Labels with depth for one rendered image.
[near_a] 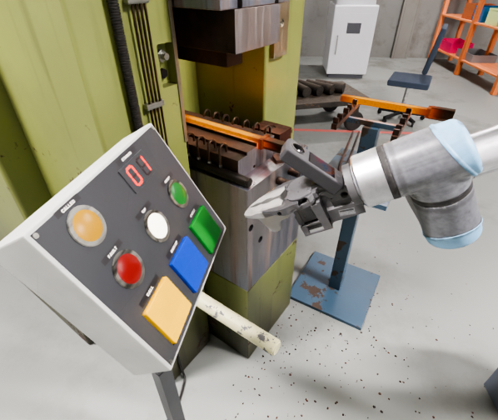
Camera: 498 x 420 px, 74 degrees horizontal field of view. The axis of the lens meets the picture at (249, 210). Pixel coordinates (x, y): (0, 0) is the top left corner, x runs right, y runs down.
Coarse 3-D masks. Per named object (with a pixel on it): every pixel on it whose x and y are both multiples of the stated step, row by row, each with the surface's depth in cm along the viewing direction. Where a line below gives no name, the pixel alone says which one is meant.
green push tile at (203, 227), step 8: (200, 208) 68; (200, 216) 66; (208, 216) 69; (192, 224) 63; (200, 224) 65; (208, 224) 68; (216, 224) 70; (192, 232) 64; (200, 232) 64; (208, 232) 67; (216, 232) 69; (200, 240) 64; (208, 240) 66; (216, 240) 68; (208, 248) 65
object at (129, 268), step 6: (120, 258) 47; (126, 258) 47; (132, 258) 48; (120, 264) 46; (126, 264) 47; (132, 264) 48; (138, 264) 49; (120, 270) 46; (126, 270) 47; (132, 270) 48; (138, 270) 49; (120, 276) 46; (126, 276) 46; (132, 276) 47; (138, 276) 48; (132, 282) 47
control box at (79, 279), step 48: (144, 144) 59; (96, 192) 47; (144, 192) 55; (192, 192) 68; (48, 240) 39; (96, 240) 44; (144, 240) 52; (192, 240) 63; (48, 288) 42; (96, 288) 42; (144, 288) 49; (96, 336) 47; (144, 336) 46
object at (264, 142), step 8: (192, 120) 116; (200, 120) 116; (216, 128) 111; (224, 128) 110; (232, 128) 110; (240, 136) 107; (248, 136) 105; (256, 136) 105; (264, 136) 103; (264, 144) 103; (272, 144) 102; (280, 144) 99; (280, 152) 101
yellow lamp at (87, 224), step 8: (80, 216) 43; (88, 216) 44; (96, 216) 45; (72, 224) 42; (80, 224) 43; (88, 224) 44; (96, 224) 45; (80, 232) 42; (88, 232) 43; (96, 232) 44; (88, 240) 43
